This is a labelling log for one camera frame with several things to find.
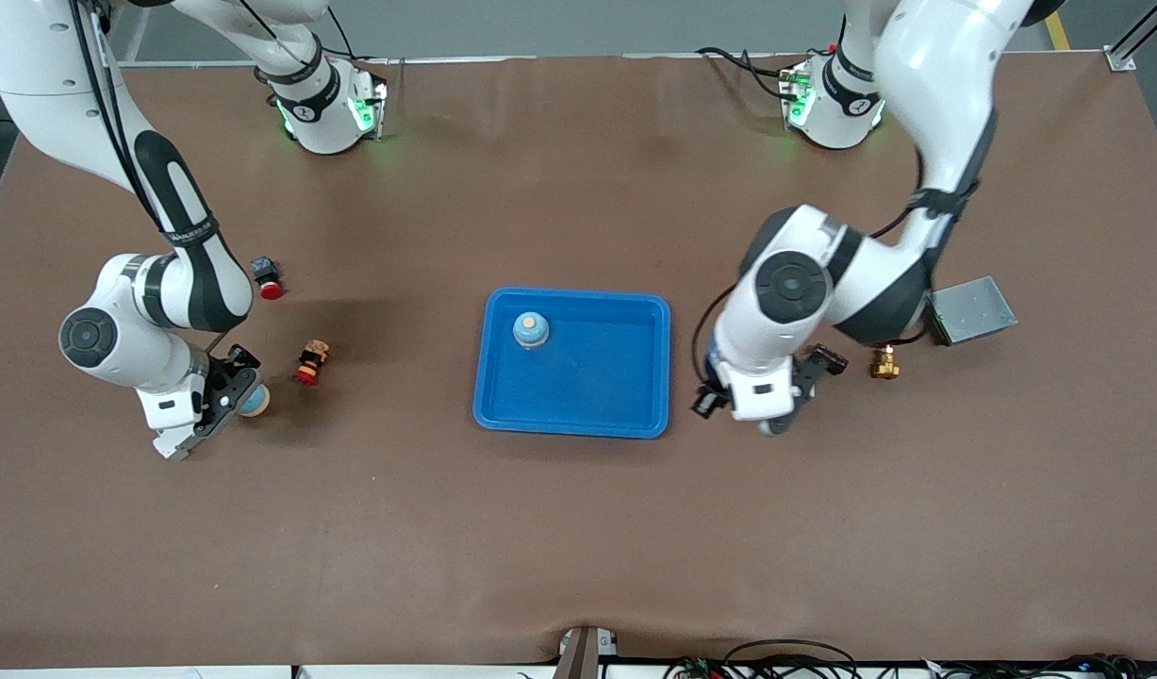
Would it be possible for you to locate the blue plastic tray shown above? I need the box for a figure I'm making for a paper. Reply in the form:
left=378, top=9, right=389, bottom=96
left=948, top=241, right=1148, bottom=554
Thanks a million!
left=472, top=288, right=671, bottom=440

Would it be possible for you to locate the yellow-banded red emergency stop button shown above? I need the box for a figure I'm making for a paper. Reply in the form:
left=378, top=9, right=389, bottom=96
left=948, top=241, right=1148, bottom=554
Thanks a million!
left=292, top=339, right=334, bottom=388

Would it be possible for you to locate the aluminium frame strut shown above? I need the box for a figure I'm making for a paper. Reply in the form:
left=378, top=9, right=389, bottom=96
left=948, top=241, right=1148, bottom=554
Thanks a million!
left=1106, top=0, right=1157, bottom=72

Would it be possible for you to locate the grey metal box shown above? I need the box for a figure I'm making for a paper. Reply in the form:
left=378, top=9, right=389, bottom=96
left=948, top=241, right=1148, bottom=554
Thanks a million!
left=925, top=275, right=1019, bottom=347

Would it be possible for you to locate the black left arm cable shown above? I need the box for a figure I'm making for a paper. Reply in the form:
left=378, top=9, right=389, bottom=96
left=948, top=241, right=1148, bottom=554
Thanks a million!
left=694, top=108, right=999, bottom=383

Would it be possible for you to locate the white circuit breaker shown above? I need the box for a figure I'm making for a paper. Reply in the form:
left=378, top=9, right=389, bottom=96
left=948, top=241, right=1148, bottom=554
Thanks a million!
left=150, top=429, right=200, bottom=463

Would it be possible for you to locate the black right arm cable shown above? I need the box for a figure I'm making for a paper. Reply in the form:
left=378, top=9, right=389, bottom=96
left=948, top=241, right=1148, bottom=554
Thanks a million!
left=69, top=0, right=235, bottom=355

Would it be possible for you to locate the dark brown post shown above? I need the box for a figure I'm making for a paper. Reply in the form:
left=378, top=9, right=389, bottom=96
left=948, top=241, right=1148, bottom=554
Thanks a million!
left=552, top=625, right=602, bottom=679

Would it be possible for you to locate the black base cable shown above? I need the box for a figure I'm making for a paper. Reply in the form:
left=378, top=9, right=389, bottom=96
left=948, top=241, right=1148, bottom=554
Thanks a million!
left=696, top=45, right=791, bottom=95

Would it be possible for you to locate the black cable bundle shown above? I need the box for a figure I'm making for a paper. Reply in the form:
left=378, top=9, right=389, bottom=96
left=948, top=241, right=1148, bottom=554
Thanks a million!
left=661, top=638, right=1157, bottom=679

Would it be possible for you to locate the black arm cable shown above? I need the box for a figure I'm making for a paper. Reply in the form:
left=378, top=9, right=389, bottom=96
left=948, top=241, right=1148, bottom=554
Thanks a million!
left=69, top=0, right=235, bottom=355
left=694, top=108, right=999, bottom=383

